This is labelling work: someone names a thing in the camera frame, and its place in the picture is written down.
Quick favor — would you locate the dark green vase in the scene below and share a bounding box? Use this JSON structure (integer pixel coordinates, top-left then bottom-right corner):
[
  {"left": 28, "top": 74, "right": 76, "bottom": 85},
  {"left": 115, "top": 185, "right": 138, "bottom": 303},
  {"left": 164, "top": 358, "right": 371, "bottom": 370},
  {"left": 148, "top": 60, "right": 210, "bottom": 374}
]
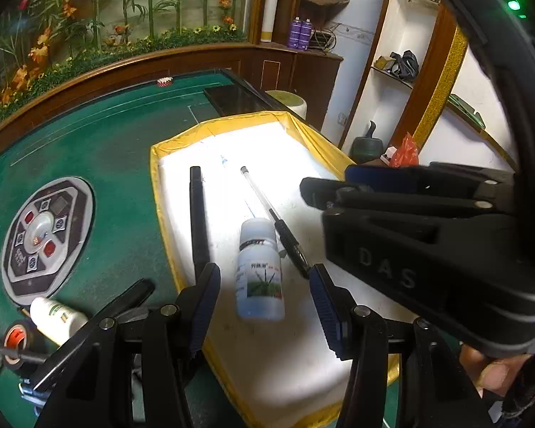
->
[{"left": 352, "top": 121, "right": 386, "bottom": 163}]

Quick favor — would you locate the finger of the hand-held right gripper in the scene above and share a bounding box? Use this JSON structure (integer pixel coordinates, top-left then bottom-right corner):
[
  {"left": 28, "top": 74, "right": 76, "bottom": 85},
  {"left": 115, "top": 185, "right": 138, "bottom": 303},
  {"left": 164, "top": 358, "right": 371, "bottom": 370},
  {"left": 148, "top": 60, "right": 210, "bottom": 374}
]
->
[
  {"left": 344, "top": 162, "right": 516, "bottom": 189},
  {"left": 300, "top": 177, "right": 516, "bottom": 218}
]

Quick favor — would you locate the yellow tray with white lining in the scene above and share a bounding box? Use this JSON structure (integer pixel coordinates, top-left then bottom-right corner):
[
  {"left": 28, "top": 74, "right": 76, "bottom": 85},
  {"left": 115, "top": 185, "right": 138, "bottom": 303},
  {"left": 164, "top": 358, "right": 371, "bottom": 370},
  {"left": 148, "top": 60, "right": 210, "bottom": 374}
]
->
[{"left": 149, "top": 109, "right": 402, "bottom": 428}]

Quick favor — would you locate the thin black pen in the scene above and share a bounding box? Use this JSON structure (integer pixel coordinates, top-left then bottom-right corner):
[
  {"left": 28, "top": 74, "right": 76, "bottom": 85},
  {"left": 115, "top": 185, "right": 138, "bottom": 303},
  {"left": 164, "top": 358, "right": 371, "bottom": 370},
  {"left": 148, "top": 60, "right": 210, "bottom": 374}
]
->
[{"left": 0, "top": 343, "right": 50, "bottom": 364}]

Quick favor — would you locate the white roll gold band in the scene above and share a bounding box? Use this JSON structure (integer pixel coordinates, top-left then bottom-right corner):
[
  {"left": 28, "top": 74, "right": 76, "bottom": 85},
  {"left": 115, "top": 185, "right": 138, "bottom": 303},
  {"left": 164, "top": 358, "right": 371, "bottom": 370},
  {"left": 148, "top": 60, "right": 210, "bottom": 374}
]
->
[{"left": 261, "top": 0, "right": 286, "bottom": 44}]

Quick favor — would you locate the wooden corner cabinet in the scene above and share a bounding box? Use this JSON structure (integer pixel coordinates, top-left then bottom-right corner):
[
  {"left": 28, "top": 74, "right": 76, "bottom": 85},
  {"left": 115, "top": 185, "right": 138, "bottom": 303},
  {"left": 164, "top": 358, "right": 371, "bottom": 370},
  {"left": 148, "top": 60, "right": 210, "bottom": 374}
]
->
[{"left": 250, "top": 40, "right": 344, "bottom": 130}]

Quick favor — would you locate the white bottle grass picture label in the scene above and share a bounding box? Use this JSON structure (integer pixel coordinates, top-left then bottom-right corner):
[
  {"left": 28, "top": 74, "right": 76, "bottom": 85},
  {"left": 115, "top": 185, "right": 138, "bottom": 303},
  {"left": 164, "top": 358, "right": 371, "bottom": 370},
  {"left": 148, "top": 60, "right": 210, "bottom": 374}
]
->
[{"left": 235, "top": 218, "right": 286, "bottom": 322}]

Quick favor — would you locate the long black capped pen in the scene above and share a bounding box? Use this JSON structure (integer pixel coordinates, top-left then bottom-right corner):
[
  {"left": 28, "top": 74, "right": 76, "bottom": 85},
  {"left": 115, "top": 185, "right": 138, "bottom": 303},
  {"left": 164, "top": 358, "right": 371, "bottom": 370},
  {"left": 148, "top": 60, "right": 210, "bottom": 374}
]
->
[{"left": 189, "top": 166, "right": 212, "bottom": 277}]

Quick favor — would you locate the person's right hand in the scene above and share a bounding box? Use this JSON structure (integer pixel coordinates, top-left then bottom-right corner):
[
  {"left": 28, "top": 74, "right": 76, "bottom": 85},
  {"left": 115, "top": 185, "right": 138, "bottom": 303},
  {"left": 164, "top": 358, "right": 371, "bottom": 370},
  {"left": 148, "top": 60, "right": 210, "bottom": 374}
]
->
[{"left": 460, "top": 348, "right": 532, "bottom": 398}]

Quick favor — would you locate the clear ballpoint pen black grip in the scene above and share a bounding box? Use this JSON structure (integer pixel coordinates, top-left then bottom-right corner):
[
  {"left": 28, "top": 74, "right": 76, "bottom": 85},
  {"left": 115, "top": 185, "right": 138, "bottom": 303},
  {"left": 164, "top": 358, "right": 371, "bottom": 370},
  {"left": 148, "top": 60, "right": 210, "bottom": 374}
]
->
[{"left": 240, "top": 166, "right": 313, "bottom": 279}]

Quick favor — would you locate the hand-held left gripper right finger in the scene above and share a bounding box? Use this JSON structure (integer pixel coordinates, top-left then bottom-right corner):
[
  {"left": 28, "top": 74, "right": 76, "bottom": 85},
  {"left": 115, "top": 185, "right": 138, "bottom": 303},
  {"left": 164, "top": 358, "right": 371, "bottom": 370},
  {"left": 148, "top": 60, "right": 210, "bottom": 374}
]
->
[{"left": 309, "top": 264, "right": 493, "bottom": 428}]

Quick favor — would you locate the white stool green top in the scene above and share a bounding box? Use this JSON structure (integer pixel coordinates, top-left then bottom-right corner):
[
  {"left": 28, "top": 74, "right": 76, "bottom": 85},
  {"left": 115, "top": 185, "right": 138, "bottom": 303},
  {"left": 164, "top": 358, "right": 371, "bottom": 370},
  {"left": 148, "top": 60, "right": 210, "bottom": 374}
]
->
[{"left": 265, "top": 90, "right": 308, "bottom": 121}]

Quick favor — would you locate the black tape roll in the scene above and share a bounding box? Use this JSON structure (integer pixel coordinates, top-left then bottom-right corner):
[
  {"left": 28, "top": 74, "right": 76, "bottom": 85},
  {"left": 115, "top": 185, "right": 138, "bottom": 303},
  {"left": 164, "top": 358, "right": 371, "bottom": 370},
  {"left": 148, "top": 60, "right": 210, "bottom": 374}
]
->
[{"left": 2, "top": 320, "right": 50, "bottom": 377}]

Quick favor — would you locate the red plastic bag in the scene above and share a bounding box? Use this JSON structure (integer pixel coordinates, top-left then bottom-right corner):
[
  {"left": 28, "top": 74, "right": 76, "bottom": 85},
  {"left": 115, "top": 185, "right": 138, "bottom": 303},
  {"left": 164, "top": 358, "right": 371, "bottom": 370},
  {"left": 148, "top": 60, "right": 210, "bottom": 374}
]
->
[{"left": 390, "top": 133, "right": 417, "bottom": 168}]

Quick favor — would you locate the mahjong table control panel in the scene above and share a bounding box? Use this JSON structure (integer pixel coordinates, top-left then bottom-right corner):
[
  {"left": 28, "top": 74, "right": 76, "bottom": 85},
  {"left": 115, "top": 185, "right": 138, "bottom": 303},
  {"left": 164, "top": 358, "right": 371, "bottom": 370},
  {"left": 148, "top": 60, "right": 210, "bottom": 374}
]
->
[{"left": 0, "top": 177, "right": 96, "bottom": 299}]

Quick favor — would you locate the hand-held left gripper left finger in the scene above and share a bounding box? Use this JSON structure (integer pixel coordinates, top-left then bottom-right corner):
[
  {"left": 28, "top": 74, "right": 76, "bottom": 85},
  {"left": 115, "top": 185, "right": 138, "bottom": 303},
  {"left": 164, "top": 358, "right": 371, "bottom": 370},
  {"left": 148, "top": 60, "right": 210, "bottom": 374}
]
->
[{"left": 29, "top": 263, "right": 221, "bottom": 428}]

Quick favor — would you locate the black bag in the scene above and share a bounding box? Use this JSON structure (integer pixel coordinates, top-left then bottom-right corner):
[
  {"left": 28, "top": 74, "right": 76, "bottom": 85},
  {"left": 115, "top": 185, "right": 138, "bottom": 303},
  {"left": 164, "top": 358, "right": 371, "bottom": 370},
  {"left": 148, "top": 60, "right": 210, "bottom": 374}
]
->
[{"left": 390, "top": 50, "right": 420, "bottom": 82}]

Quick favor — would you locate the wire rack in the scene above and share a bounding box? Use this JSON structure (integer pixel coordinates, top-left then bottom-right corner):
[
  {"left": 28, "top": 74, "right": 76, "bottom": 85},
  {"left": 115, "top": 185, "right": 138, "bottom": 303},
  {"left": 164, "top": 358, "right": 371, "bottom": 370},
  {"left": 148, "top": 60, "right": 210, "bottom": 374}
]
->
[{"left": 312, "top": 22, "right": 340, "bottom": 52}]

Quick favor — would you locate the white bottle striped label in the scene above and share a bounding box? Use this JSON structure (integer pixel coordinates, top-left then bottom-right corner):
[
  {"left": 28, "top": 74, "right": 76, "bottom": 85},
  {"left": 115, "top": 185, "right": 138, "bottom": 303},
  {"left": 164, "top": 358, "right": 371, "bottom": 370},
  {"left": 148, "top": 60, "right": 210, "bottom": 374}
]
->
[{"left": 29, "top": 296, "right": 90, "bottom": 346}]

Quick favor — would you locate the artificial plant glass display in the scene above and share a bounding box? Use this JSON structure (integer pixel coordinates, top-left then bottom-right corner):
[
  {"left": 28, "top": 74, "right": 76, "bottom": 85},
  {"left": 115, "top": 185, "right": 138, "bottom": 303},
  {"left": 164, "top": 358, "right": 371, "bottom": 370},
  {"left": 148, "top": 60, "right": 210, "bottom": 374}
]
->
[{"left": 0, "top": 0, "right": 255, "bottom": 128}]

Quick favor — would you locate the blue pen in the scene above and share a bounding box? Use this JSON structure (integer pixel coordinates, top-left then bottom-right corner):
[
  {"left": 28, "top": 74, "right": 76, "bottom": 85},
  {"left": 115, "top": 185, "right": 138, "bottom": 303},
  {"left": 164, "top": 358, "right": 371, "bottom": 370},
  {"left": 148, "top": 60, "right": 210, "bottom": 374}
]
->
[{"left": 20, "top": 379, "right": 50, "bottom": 406}]

